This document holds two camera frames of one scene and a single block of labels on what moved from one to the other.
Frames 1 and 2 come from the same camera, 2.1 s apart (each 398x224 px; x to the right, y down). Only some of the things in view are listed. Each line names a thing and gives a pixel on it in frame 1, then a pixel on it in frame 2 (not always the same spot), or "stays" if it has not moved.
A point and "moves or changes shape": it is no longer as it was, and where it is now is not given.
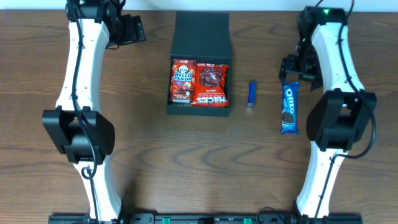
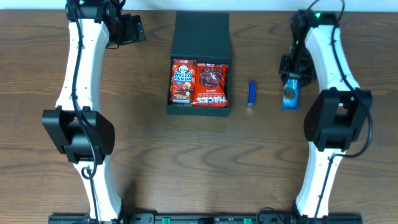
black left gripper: [130, 36] stays
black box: [204, 36] stays
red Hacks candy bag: [211, 86] stays
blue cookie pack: [290, 108] moves or changes shape
